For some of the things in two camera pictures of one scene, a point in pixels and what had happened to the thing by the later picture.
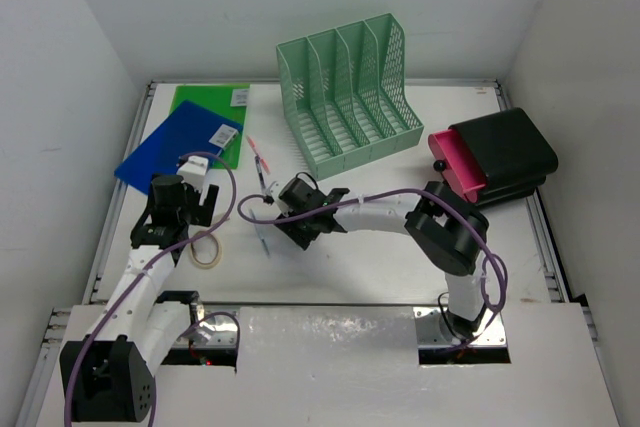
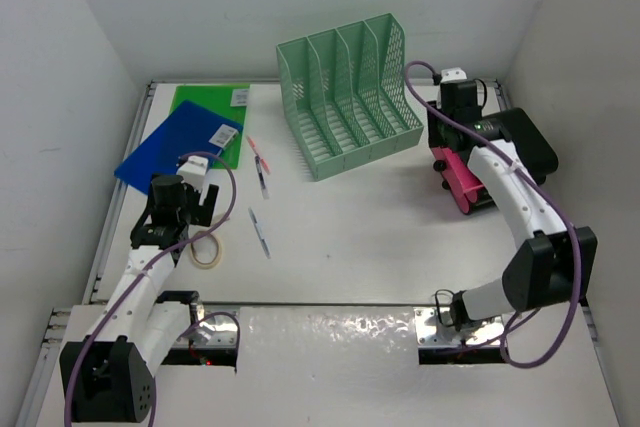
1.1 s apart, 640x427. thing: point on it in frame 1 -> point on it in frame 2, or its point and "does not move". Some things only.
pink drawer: [460, 171] does not move
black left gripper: [199, 214] does not move
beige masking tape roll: [206, 266] does not move
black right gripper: [304, 237] -> [435, 138]
